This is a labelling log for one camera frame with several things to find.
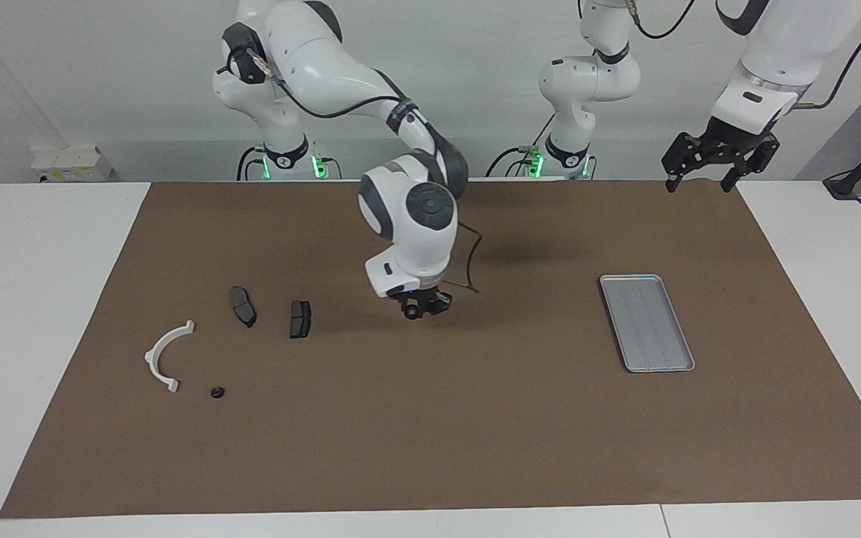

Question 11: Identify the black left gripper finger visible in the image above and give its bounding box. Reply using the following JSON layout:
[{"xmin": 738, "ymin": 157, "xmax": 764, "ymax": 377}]
[
  {"xmin": 662, "ymin": 149, "xmax": 689, "ymax": 194},
  {"xmin": 722, "ymin": 158, "xmax": 756, "ymax": 194}
]

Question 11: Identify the silver metal tray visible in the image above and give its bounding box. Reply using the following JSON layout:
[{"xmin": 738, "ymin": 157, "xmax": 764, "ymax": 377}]
[{"xmin": 599, "ymin": 274, "xmax": 696, "ymax": 373}]

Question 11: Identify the rectangular dark grey brake pad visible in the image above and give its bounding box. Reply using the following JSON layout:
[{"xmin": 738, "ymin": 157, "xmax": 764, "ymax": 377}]
[{"xmin": 288, "ymin": 300, "xmax": 312, "ymax": 339}]

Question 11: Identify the brown table mat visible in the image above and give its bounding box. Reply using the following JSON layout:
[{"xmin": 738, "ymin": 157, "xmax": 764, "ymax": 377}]
[{"xmin": 0, "ymin": 179, "xmax": 861, "ymax": 519}]

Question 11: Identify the elongated dark grey brake pad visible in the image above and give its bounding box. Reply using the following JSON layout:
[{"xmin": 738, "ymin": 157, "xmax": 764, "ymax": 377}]
[{"xmin": 230, "ymin": 286, "xmax": 257, "ymax": 328}]

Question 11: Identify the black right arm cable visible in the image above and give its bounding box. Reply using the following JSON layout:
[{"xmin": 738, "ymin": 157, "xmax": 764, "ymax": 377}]
[{"xmin": 250, "ymin": 45, "xmax": 484, "ymax": 294}]

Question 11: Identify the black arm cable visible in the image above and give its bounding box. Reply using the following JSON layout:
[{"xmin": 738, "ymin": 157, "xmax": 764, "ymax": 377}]
[
  {"xmin": 629, "ymin": 0, "xmax": 861, "ymax": 111},
  {"xmin": 250, "ymin": 45, "xmax": 484, "ymax": 294}
]

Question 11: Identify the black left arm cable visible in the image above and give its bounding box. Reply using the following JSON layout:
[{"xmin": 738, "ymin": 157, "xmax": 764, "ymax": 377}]
[{"xmin": 629, "ymin": 0, "xmax": 861, "ymax": 111}]

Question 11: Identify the white curved plastic bracket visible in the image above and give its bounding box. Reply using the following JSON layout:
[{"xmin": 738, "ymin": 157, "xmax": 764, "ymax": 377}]
[{"xmin": 144, "ymin": 320, "xmax": 196, "ymax": 394}]

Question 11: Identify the white wall socket box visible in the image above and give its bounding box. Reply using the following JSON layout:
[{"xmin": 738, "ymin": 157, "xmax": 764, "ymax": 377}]
[{"xmin": 31, "ymin": 146, "xmax": 116, "ymax": 182}]

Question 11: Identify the white wall conduit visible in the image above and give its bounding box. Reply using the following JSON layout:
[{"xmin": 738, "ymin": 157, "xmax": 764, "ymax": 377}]
[{"xmin": 0, "ymin": 0, "xmax": 70, "ymax": 149}]

